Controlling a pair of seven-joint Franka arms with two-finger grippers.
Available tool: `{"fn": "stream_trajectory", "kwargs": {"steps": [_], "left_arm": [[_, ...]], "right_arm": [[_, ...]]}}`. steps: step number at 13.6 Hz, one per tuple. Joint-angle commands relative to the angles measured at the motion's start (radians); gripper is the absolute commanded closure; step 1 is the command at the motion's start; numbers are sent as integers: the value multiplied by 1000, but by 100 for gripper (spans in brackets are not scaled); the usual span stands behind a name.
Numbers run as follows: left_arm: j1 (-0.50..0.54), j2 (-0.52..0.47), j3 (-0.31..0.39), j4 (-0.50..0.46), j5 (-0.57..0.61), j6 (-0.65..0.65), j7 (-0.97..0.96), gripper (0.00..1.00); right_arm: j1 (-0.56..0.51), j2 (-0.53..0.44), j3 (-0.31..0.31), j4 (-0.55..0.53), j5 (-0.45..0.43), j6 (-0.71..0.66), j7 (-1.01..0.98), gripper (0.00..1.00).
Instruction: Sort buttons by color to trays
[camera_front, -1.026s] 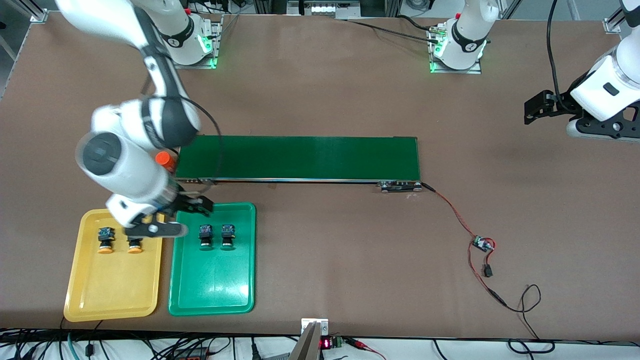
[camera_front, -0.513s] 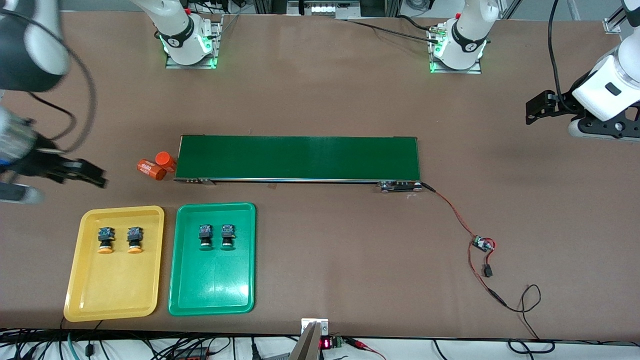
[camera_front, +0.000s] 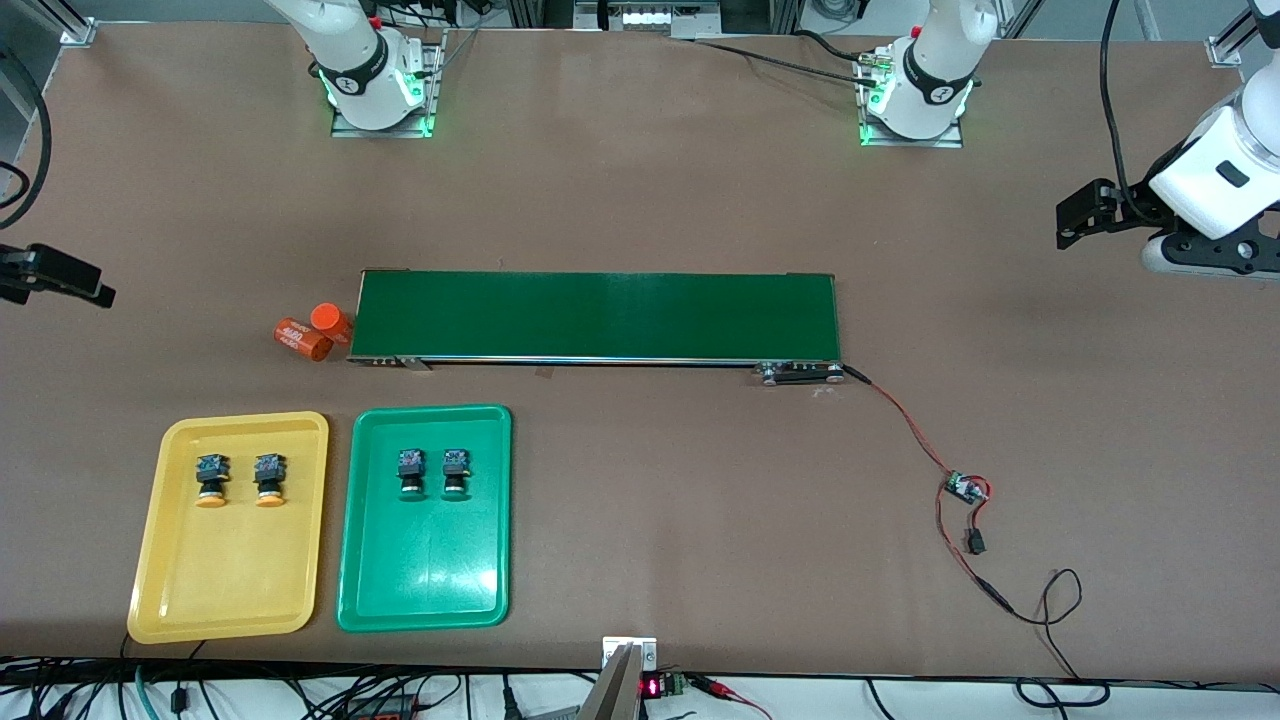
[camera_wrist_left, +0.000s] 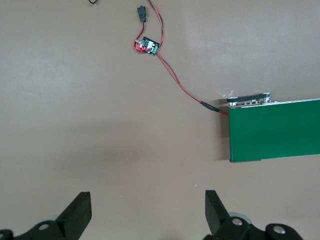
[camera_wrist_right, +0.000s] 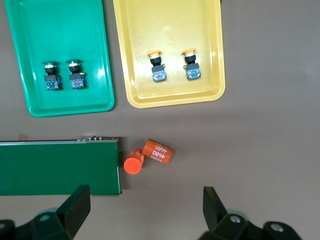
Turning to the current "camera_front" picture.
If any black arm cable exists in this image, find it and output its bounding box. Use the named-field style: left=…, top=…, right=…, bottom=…
left=1098, top=0, right=1171, bottom=223
left=0, top=45, right=53, bottom=229

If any yellow mushroom push button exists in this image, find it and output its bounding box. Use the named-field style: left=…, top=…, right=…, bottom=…
left=193, top=453, right=228, bottom=509
left=252, top=453, right=286, bottom=509

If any yellow plastic tray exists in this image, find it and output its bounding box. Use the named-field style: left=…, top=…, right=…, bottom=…
left=126, top=410, right=331, bottom=645

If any white grey equipment box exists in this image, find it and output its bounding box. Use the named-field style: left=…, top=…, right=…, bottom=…
left=575, top=0, right=721, bottom=31

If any thin black cable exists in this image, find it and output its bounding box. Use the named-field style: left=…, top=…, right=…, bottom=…
left=1005, top=568, right=1113, bottom=709

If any green plastic tray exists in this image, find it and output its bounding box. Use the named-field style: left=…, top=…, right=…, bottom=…
left=335, top=403, right=513, bottom=634

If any aluminium frame post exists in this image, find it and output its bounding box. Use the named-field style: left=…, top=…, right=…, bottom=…
left=58, top=0, right=99, bottom=47
left=1207, top=5, right=1265, bottom=67

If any black cable on table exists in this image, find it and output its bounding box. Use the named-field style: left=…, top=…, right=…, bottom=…
left=685, top=35, right=886, bottom=86

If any red clip lead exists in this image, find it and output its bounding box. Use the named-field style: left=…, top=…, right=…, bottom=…
left=690, top=675, right=773, bottom=720

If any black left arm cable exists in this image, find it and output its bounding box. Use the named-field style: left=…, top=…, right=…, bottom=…
left=1098, top=0, right=1171, bottom=223

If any silver metal mount bracket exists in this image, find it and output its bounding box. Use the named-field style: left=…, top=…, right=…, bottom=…
left=580, top=636, right=659, bottom=720

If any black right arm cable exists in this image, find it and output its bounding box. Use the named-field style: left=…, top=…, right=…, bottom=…
left=0, top=45, right=53, bottom=229

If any green conveyor belt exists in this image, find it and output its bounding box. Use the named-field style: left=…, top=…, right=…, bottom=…
left=346, top=268, right=873, bottom=387

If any orange 4680 cylinder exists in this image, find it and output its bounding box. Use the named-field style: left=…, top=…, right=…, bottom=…
left=310, top=303, right=354, bottom=346
left=274, top=317, right=335, bottom=363

